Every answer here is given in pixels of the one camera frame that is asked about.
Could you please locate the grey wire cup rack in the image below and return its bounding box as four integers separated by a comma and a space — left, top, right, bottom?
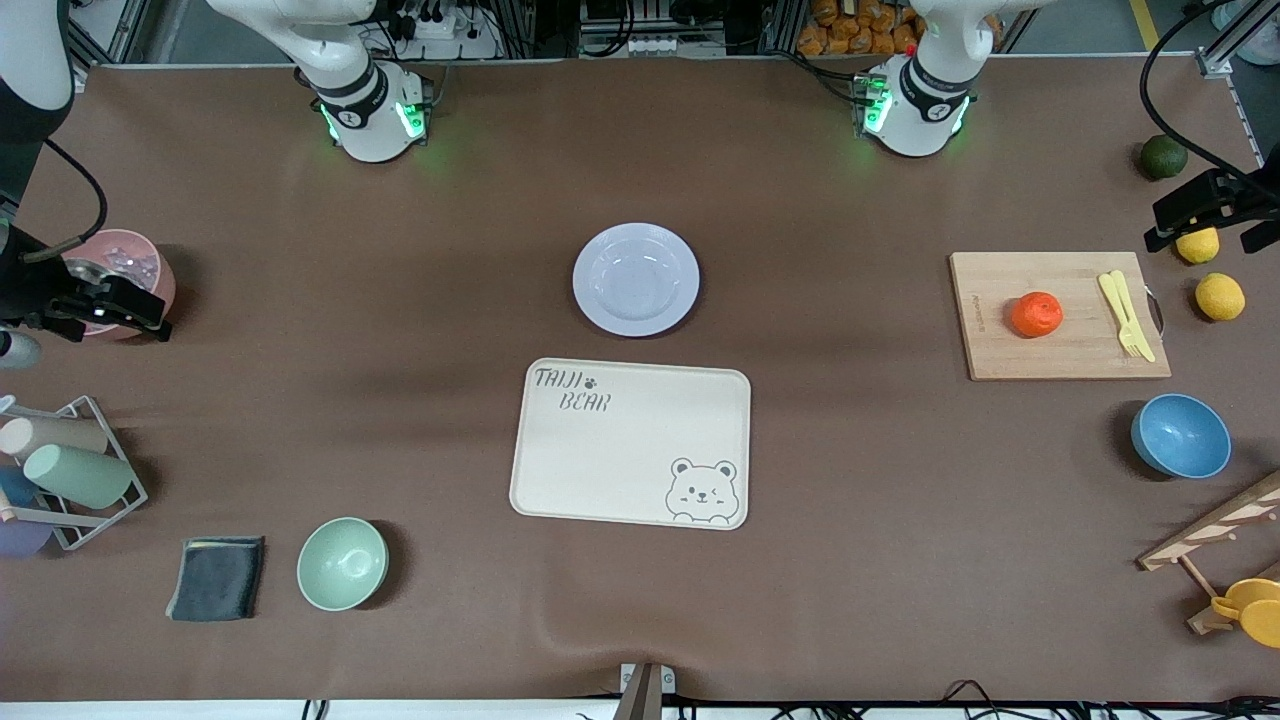
0, 395, 149, 552

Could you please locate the aluminium frame profile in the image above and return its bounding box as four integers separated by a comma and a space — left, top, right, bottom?
1196, 0, 1280, 79

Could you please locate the white round plate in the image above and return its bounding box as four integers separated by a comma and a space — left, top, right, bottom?
572, 222, 701, 338

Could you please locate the purple cup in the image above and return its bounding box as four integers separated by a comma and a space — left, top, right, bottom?
0, 515, 53, 559

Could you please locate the blue bowl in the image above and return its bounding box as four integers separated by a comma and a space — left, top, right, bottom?
1131, 393, 1233, 480

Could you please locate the pink bowl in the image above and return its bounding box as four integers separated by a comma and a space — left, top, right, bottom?
62, 229, 177, 341

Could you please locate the wooden mug rack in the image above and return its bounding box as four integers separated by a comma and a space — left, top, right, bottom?
1137, 470, 1280, 636

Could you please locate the light green bowl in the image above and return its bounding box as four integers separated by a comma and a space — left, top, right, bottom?
297, 517, 389, 612

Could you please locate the wooden cutting board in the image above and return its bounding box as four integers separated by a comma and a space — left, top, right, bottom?
948, 251, 1172, 382

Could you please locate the yellow mug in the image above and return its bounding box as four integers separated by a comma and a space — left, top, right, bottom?
1211, 577, 1280, 649

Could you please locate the orange fruit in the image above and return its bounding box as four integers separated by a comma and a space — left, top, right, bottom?
1011, 291, 1064, 339

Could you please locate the dark green lime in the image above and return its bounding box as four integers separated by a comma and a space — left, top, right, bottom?
1141, 134, 1190, 182

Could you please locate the black cable along table edge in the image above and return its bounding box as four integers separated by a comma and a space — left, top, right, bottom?
690, 680, 1280, 720

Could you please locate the beige cup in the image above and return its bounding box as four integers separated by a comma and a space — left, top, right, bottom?
0, 415, 109, 459

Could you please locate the yellow plastic fork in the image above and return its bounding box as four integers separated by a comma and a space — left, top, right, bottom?
1098, 271, 1144, 359

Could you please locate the dark grey folded cloth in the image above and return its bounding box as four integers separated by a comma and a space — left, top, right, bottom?
165, 536, 267, 623

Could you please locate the mint green cup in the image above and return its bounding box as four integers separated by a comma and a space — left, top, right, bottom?
23, 443, 135, 510

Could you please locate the pile of brown bread rolls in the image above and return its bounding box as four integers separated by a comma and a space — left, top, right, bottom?
797, 0, 1003, 57

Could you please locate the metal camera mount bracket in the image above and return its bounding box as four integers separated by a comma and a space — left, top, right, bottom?
618, 662, 677, 720

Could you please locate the white power strip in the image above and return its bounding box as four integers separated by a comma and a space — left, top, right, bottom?
395, 0, 501, 59

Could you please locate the cream tray with bear print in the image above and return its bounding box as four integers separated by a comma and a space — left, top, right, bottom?
509, 357, 752, 531

